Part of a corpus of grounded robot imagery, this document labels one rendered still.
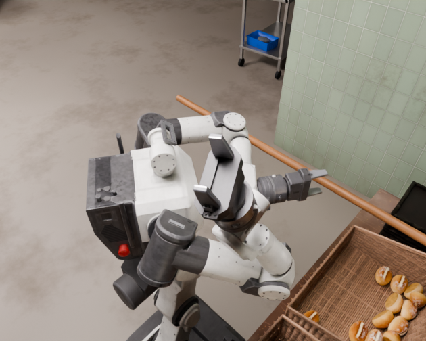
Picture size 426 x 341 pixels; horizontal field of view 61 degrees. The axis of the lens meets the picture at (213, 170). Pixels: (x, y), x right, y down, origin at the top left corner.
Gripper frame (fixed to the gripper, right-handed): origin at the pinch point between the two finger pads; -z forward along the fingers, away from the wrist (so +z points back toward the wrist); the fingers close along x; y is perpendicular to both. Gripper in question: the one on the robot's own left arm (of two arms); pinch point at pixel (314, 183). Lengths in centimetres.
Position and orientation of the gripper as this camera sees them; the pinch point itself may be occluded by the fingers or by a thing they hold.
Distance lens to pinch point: 118.2
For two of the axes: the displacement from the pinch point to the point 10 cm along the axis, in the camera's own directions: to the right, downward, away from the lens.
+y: 2.0, 6.8, -7.0
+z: -9.8, 1.4, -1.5
